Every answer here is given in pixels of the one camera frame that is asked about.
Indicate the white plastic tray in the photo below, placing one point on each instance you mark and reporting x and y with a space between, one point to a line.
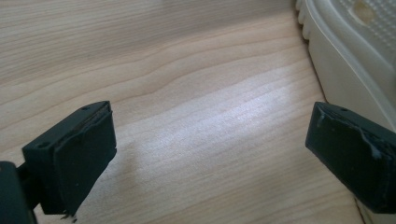
351 62

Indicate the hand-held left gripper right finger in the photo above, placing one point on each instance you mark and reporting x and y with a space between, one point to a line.
351 149

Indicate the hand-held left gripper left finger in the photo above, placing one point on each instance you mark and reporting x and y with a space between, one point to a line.
77 161

